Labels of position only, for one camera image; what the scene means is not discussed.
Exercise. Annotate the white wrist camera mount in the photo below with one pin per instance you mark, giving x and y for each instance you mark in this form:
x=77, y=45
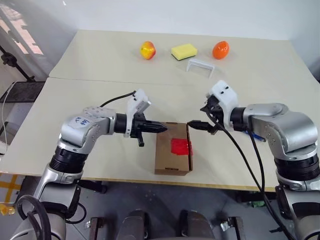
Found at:
x=138, y=100
x=225, y=96

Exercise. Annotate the yellow sponge with dark base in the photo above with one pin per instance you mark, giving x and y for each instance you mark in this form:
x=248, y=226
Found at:
x=183, y=50

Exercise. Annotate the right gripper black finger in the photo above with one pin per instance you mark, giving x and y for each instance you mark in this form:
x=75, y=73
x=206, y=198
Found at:
x=200, y=125
x=205, y=109

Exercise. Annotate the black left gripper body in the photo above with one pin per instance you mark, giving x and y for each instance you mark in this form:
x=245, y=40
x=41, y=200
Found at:
x=137, y=126

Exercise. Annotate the black tripod stand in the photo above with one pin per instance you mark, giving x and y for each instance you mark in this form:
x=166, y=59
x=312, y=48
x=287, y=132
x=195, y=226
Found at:
x=12, y=62

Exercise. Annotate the brown cardboard box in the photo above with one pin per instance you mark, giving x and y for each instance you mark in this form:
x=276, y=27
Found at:
x=170, y=160

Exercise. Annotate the white plastic frame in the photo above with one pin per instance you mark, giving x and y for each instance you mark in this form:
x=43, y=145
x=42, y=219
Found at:
x=200, y=62

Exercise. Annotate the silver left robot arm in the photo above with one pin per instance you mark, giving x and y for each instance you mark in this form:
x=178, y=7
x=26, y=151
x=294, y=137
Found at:
x=82, y=127

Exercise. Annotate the dark metal floor bracket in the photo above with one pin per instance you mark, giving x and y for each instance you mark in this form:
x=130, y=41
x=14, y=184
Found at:
x=94, y=226
x=232, y=225

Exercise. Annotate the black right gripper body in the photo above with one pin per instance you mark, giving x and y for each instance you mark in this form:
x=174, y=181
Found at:
x=214, y=110

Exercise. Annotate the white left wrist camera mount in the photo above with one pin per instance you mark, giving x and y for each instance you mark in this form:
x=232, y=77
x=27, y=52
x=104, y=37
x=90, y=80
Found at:
x=138, y=100

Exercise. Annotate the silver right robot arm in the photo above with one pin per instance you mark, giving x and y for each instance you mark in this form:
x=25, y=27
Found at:
x=287, y=125

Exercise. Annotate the red yellow toy apple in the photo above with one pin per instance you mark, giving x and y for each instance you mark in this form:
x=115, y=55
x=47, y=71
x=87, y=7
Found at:
x=147, y=50

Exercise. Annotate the orange toy fruit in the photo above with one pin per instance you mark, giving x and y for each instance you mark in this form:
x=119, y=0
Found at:
x=220, y=50

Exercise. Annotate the small yellow object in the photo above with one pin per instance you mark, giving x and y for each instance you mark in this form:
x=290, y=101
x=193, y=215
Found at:
x=6, y=210

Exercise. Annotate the black mesh surface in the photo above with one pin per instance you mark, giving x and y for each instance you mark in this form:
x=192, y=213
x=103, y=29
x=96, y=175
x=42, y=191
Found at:
x=22, y=91

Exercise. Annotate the green crumpled object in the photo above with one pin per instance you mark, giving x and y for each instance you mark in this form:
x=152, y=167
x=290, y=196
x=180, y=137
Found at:
x=257, y=204

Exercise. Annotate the red tape patch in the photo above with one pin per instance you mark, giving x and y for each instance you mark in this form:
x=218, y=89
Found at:
x=180, y=146

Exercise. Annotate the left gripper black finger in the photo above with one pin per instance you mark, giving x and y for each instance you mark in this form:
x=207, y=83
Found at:
x=155, y=130
x=155, y=124

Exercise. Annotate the dark rounded shape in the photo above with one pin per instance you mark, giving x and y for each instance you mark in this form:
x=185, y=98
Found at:
x=197, y=225
x=136, y=225

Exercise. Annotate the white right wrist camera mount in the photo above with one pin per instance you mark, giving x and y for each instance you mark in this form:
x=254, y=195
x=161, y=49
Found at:
x=225, y=96

